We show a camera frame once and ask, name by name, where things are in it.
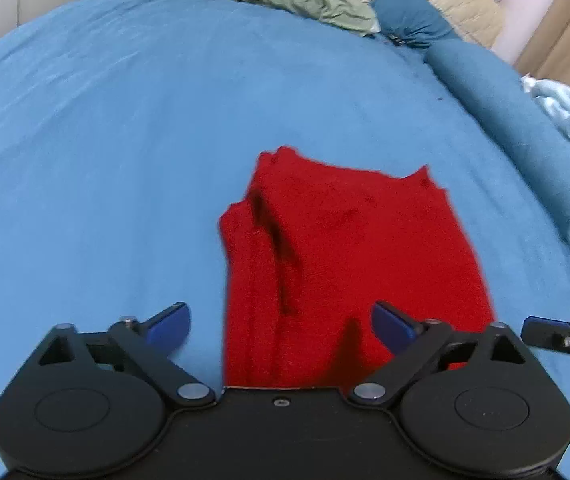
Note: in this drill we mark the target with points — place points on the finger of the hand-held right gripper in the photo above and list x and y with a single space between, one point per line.
555 337

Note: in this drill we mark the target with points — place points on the blue pillow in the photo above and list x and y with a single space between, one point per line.
410 15

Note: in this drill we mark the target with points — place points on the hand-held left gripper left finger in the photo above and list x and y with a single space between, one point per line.
170 325

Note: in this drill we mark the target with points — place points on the white quilted headboard cover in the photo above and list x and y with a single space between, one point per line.
455 5

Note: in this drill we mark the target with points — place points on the red knit sweater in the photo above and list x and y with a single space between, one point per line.
365 240

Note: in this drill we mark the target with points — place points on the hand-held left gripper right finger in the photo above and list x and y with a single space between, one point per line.
395 327

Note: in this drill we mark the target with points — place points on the blue duvet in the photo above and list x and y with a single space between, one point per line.
505 110

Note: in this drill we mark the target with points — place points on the blue bed sheet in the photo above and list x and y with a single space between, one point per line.
90 185

